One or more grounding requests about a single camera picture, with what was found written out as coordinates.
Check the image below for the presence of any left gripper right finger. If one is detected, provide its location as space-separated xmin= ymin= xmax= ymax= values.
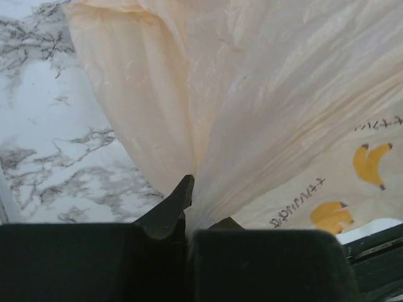
xmin=188 ymin=229 xmax=362 ymax=301

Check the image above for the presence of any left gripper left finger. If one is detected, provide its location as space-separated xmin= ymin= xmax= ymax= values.
xmin=1 ymin=175 xmax=194 ymax=301

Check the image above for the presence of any orange banana-print plastic bag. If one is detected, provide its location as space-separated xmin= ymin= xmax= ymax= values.
xmin=64 ymin=1 xmax=402 ymax=234

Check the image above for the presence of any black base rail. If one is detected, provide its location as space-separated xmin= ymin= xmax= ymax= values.
xmin=343 ymin=225 xmax=402 ymax=301

